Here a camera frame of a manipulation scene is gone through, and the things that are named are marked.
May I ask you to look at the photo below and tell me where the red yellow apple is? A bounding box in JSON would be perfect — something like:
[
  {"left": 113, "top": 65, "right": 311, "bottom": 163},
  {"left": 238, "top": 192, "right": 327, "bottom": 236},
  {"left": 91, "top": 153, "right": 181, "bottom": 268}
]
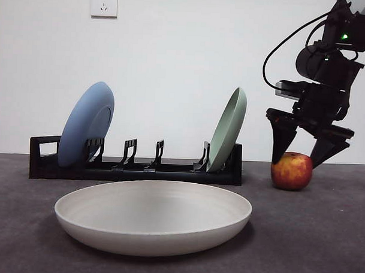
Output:
[{"left": 269, "top": 151, "right": 315, "bottom": 192}]

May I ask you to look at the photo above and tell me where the cream yellow plate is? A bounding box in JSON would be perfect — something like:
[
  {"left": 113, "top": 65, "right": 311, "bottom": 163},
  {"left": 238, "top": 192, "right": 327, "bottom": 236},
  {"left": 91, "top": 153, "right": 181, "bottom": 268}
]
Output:
[{"left": 53, "top": 176, "right": 254, "bottom": 261}]

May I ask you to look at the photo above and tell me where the green plate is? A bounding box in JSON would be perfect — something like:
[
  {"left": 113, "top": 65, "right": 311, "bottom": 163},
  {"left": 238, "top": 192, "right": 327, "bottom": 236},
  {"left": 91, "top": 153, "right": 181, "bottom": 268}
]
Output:
[{"left": 206, "top": 86, "right": 249, "bottom": 175}]

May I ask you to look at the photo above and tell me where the blue plate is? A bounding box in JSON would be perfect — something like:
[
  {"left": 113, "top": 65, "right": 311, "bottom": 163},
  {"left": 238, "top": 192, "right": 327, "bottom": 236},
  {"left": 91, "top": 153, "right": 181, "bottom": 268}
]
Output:
[{"left": 57, "top": 80, "right": 116, "bottom": 170}]

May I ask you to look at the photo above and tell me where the black plate rack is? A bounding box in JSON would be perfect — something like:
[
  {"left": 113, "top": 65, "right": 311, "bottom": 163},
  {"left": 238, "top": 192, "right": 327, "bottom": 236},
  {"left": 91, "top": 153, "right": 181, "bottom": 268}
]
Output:
[{"left": 28, "top": 134, "right": 244, "bottom": 186}]

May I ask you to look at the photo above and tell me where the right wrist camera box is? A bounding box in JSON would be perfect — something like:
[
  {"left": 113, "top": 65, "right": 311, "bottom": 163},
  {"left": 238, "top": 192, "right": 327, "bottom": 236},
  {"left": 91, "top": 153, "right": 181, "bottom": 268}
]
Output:
[{"left": 274, "top": 80, "right": 307, "bottom": 102}]

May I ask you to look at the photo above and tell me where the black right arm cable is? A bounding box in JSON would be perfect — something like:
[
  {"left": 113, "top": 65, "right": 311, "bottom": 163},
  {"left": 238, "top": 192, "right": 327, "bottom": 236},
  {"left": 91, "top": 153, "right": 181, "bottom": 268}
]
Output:
[{"left": 261, "top": 10, "right": 330, "bottom": 91}]

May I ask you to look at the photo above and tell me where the white wall socket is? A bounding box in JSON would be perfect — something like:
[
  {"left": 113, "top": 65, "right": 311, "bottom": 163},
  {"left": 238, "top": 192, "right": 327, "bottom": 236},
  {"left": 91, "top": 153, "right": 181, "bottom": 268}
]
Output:
[{"left": 90, "top": 0, "right": 119, "bottom": 20}]

